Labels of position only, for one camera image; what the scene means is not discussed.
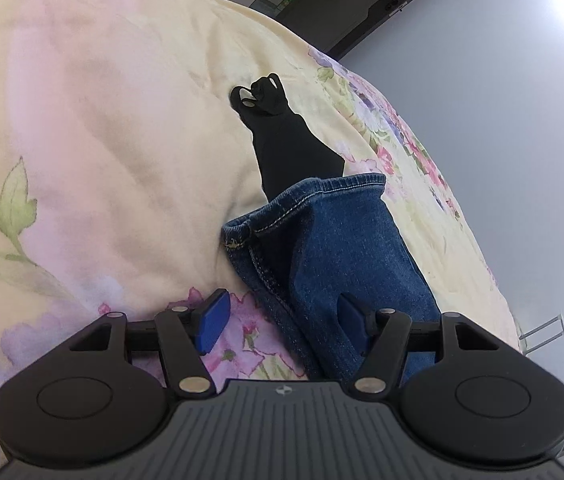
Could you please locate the cream suitcase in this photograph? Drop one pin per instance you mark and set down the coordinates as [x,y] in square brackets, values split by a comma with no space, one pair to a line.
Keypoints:
[542,326]

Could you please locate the floral bed blanket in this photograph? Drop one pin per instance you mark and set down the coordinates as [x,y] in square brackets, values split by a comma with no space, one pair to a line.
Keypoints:
[112,135]

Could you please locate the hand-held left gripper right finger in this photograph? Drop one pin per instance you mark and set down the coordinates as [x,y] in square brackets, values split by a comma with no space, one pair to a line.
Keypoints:
[351,321]

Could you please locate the dark brown door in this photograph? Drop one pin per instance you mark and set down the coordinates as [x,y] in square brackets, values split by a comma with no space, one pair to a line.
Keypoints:
[347,15]

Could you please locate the black cloth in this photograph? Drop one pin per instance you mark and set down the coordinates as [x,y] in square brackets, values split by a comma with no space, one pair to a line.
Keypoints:
[287,155]

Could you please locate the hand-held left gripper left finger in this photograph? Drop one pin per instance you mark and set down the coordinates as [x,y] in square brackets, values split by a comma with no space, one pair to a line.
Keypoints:
[214,320]

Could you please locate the blue denim pants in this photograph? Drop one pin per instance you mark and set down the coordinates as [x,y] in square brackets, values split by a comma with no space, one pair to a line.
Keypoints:
[357,250]

